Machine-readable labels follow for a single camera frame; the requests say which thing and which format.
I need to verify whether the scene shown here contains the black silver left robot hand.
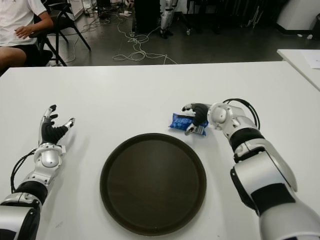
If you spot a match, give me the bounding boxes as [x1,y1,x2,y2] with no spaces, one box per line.
[37,104,76,145]

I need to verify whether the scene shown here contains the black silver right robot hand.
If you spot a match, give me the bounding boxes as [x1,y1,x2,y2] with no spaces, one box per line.
[181,102,212,136]

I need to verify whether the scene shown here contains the blue Oreo packet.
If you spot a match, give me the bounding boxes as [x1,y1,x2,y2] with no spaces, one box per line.
[168,112,210,137]

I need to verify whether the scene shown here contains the round dark brown tray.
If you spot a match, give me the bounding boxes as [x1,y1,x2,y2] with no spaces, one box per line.
[99,133,208,237]

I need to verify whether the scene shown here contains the silver humanoid robot legs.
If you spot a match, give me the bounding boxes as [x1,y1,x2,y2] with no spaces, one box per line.
[159,0,179,39]

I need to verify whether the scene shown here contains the white side table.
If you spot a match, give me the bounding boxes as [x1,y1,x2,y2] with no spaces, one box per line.
[276,49,320,91]

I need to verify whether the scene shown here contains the black cabinet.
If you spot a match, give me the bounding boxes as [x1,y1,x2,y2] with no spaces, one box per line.
[134,0,162,35]

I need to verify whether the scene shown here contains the black folding chair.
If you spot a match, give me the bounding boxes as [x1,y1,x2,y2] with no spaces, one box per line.
[29,0,92,67]

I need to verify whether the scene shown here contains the seated person in white shirt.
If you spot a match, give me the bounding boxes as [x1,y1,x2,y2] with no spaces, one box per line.
[0,0,55,76]

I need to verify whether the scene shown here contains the white paper sheet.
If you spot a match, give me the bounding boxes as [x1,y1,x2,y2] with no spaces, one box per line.
[301,51,320,70]

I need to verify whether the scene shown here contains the white curved machine housing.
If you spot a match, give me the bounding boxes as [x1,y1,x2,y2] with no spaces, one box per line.
[276,0,320,35]

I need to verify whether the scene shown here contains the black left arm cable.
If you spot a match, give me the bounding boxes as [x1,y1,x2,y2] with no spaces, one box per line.
[10,149,39,194]

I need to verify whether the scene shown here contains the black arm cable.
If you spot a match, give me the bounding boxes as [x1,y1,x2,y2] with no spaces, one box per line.
[10,149,39,194]
[223,98,261,131]

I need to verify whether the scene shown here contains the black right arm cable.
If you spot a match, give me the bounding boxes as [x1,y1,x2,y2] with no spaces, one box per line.
[223,98,261,131]

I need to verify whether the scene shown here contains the white cable on floor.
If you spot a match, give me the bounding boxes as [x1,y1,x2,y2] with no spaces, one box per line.
[112,12,180,65]

